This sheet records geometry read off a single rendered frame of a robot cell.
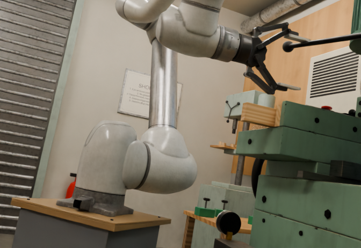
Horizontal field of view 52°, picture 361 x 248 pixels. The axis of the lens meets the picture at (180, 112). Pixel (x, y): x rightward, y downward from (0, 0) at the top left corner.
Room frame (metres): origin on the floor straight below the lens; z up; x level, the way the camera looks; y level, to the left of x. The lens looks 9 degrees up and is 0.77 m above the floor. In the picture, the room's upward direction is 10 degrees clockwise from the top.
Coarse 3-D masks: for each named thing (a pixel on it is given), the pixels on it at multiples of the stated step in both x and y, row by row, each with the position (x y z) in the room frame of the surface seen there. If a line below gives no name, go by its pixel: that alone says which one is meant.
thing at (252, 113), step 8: (248, 104) 0.78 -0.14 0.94; (256, 104) 0.78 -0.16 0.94; (248, 112) 0.78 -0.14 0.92; (256, 112) 0.78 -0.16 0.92; (264, 112) 0.79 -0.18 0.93; (272, 112) 0.80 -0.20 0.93; (248, 120) 0.78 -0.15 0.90; (256, 120) 0.79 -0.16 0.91; (264, 120) 0.79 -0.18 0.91; (272, 120) 0.80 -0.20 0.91
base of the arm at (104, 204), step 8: (80, 192) 1.10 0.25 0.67; (88, 192) 1.09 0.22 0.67; (96, 192) 1.09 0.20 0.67; (64, 200) 1.10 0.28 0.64; (72, 200) 1.10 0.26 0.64; (80, 200) 1.09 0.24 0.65; (88, 200) 1.07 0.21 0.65; (96, 200) 1.09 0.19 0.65; (104, 200) 1.09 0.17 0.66; (112, 200) 1.11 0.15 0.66; (120, 200) 1.13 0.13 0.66; (80, 208) 1.04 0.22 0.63; (88, 208) 1.08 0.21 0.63; (96, 208) 1.07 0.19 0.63; (104, 208) 1.07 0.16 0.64; (112, 208) 1.09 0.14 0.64; (120, 208) 1.13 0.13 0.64; (128, 208) 1.20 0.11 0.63; (112, 216) 1.06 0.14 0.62
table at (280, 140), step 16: (272, 128) 0.80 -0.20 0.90; (288, 128) 0.77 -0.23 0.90; (240, 144) 0.94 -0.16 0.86; (256, 144) 0.86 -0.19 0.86; (272, 144) 0.79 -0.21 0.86; (288, 144) 0.77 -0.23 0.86; (304, 144) 0.78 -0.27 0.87; (320, 144) 0.79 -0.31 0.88; (336, 144) 0.80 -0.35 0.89; (352, 144) 0.81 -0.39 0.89; (272, 160) 0.96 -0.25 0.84; (288, 160) 0.87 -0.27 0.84; (304, 160) 0.80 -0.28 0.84; (320, 160) 0.79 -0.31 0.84; (352, 160) 0.81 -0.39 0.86
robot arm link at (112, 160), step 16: (96, 128) 1.13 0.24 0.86; (112, 128) 1.11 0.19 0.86; (128, 128) 1.14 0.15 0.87; (96, 144) 1.10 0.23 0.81; (112, 144) 1.09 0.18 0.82; (128, 144) 1.12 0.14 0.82; (144, 144) 1.18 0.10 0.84; (80, 160) 1.13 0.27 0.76; (96, 160) 1.09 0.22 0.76; (112, 160) 1.09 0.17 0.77; (128, 160) 1.12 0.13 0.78; (144, 160) 1.15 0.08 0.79; (80, 176) 1.11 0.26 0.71; (96, 176) 1.09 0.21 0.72; (112, 176) 1.10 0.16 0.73; (128, 176) 1.13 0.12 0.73; (112, 192) 1.11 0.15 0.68
